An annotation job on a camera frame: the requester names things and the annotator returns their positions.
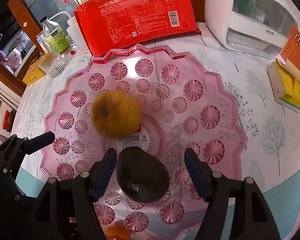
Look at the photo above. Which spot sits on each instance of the teal striped placemat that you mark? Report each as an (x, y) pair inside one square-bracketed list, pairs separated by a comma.
[(283, 200)]

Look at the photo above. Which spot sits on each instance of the yellow pear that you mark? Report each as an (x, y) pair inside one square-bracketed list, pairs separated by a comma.
[(115, 114)]

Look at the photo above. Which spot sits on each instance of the yellow tissue pack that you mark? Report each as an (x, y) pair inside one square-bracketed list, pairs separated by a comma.
[(285, 83)]

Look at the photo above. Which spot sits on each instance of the white squeeze wash bottle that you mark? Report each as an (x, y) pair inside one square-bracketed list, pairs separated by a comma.
[(74, 31)]

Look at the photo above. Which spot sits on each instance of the clear bottle green label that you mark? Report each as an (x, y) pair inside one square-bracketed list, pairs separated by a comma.
[(55, 36)]

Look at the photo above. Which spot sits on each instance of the tree pattern tablecloth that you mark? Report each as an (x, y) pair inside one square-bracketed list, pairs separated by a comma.
[(272, 151)]

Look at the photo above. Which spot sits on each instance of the white countertop appliance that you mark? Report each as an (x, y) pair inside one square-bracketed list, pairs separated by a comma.
[(258, 27)]

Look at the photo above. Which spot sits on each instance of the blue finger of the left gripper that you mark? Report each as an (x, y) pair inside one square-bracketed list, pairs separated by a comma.
[(37, 143)]

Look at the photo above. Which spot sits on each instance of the red paper cup package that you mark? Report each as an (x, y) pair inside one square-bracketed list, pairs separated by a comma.
[(118, 24)]

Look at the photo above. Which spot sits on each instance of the clear drinking glass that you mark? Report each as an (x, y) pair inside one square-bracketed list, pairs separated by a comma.
[(52, 63)]

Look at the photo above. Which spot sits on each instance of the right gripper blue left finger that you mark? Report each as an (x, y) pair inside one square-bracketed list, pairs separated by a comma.
[(103, 171)]

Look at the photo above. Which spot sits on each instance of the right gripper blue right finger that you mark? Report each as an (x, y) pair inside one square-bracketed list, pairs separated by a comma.
[(200, 174)]

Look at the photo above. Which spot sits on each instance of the orange tangerine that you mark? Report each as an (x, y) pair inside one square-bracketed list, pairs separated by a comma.
[(117, 232)]

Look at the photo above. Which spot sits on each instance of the yellow cardboard box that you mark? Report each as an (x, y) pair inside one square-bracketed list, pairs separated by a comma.
[(34, 72)]

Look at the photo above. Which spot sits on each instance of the pink plastic fruit bowl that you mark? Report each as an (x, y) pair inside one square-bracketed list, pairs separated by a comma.
[(183, 106)]

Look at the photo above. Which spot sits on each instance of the dark green avocado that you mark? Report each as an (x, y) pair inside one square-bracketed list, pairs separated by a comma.
[(141, 176)]

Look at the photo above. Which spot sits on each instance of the red lidded bin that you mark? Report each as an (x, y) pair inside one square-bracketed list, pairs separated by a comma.
[(7, 121)]

